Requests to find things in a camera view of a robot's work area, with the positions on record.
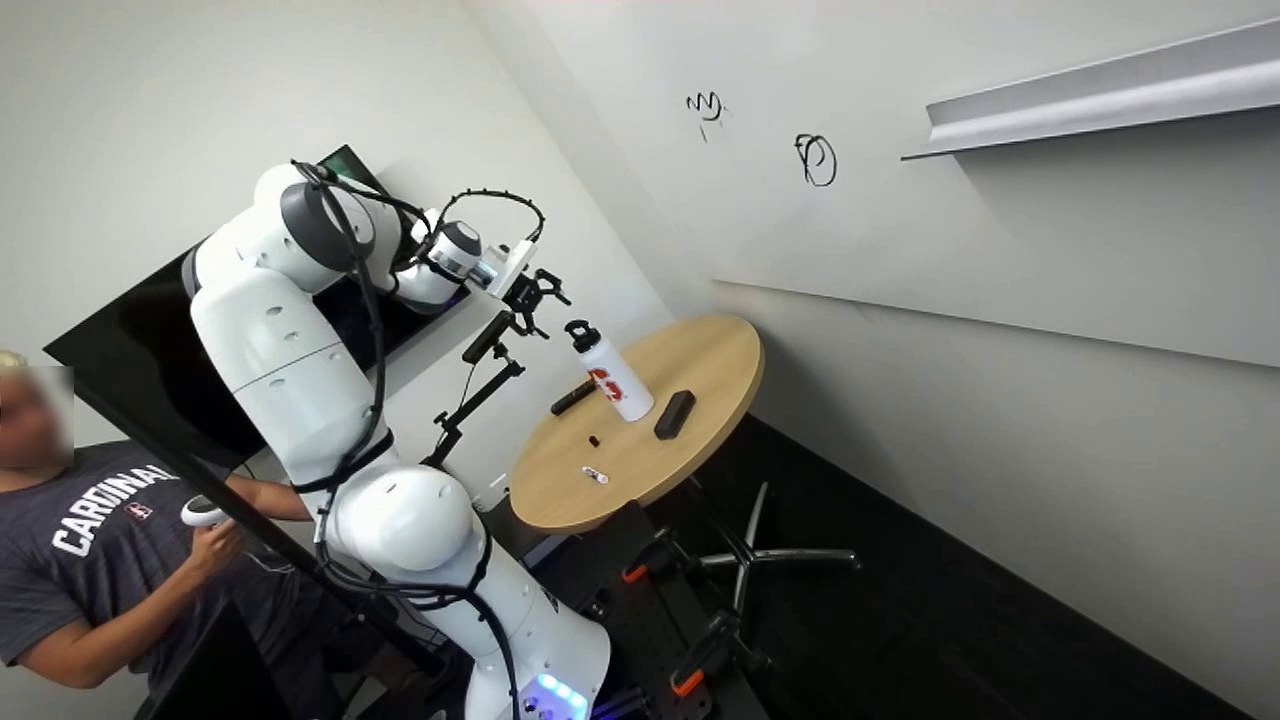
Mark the whiteboard marker pen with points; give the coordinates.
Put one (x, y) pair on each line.
(572, 397)

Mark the white water bottle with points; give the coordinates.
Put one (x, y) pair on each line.
(620, 382)

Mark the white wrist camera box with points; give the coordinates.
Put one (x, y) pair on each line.
(515, 264)

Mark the black stereo camera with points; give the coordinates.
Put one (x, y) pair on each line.
(480, 343)

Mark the round wooden table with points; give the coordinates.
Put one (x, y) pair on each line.
(702, 363)

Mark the white handheld controller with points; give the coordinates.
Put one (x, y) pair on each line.
(202, 511)

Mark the silver star table base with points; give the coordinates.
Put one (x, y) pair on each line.
(753, 555)

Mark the orange black clamp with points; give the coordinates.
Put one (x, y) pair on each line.
(692, 679)
(640, 569)

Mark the person in grey shirt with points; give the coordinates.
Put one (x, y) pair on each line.
(94, 533)

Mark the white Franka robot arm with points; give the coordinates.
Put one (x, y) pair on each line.
(403, 533)

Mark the black wall monitor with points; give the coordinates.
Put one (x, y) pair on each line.
(147, 363)

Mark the grey wall ledge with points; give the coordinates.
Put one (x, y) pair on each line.
(1107, 100)

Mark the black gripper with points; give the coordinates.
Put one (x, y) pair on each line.
(522, 299)

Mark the black oblong eraser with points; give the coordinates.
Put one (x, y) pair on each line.
(674, 412)

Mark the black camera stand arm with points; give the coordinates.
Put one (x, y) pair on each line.
(471, 407)

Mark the black bottle lid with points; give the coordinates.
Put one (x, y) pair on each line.
(580, 338)

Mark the person left forearm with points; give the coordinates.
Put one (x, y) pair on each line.
(275, 497)

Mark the small white table object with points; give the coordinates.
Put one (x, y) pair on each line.
(599, 477)

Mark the person right hand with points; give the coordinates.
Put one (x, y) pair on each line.
(217, 547)

